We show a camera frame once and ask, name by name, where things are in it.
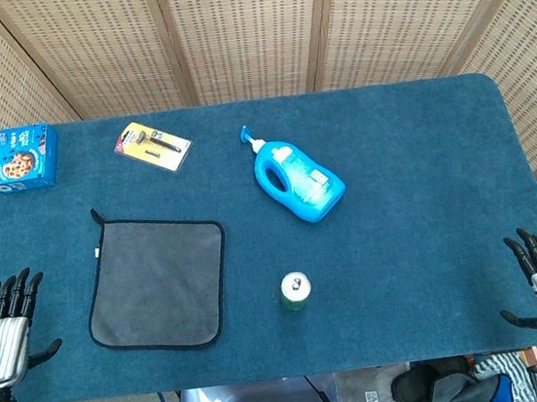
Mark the grey box with QR code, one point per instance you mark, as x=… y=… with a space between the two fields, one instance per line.
x=366 y=397

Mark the blue carpet table cover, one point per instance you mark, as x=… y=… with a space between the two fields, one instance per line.
x=401 y=243

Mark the razor in yellow blister pack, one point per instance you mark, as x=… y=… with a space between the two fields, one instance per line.
x=154 y=146

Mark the striped cloth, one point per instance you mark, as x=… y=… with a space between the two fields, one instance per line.
x=509 y=367

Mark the blue detergent bottle with pump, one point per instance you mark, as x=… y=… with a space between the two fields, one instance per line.
x=300 y=182

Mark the grey cloth black trim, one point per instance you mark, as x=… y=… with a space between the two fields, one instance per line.
x=156 y=283

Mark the blue cookie box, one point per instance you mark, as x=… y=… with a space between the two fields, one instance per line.
x=23 y=160

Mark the black and blue bag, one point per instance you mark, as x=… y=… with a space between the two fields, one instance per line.
x=469 y=397

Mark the green drink can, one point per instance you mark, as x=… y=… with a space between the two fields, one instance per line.
x=296 y=291

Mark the black shoe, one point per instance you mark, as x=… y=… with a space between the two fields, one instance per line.
x=418 y=381

